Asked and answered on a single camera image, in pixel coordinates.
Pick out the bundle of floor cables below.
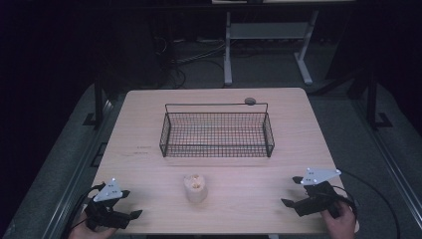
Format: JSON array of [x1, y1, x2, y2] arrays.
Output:
[[152, 35, 227, 90]]

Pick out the person's left hand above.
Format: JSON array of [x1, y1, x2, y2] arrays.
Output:
[[68, 212, 117, 239]]

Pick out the black wire basket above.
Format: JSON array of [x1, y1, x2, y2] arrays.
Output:
[[158, 102, 276, 158]]

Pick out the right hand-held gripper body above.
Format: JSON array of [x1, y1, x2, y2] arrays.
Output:
[[293, 167, 350, 219]]

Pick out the white metal desk frame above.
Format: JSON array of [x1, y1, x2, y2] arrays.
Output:
[[223, 9, 320, 88]]

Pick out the black metal stand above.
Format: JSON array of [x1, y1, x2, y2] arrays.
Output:
[[364, 68, 394, 131], [82, 74, 106, 129]]

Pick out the aluminium rail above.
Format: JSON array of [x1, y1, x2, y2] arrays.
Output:
[[351, 98, 422, 221], [41, 98, 115, 239]]

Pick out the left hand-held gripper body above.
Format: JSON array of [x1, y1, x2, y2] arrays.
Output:
[[84, 177, 132, 231]]

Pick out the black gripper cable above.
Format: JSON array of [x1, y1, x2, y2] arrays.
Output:
[[60, 183, 106, 239], [331, 169, 401, 239]]

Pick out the person's right hand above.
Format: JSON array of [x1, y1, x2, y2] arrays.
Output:
[[319, 200, 358, 239]]

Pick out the beige cylindrical bread roll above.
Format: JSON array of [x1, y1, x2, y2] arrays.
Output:
[[183, 173, 209, 204]]

